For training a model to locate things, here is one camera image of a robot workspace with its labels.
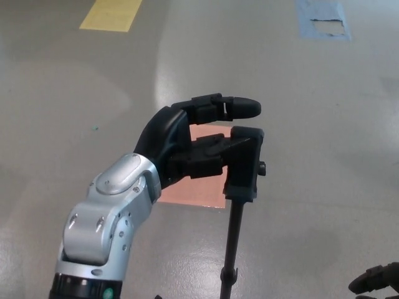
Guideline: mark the yellow paper sheet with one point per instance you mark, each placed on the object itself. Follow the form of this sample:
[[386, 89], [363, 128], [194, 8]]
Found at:
[[110, 15]]

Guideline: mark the black tripod phone stand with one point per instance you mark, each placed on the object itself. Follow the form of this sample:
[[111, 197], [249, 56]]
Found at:
[[246, 168]]

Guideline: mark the pink floor marker rectangle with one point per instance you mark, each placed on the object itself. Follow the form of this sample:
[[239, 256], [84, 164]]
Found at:
[[199, 193]]

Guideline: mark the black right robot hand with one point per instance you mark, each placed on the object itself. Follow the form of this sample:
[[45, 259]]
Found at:
[[374, 278]]

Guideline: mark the torn blue paper sheet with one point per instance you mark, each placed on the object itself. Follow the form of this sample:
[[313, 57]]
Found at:
[[307, 28]]

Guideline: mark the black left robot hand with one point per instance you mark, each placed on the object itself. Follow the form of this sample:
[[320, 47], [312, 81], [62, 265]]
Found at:
[[162, 134]]

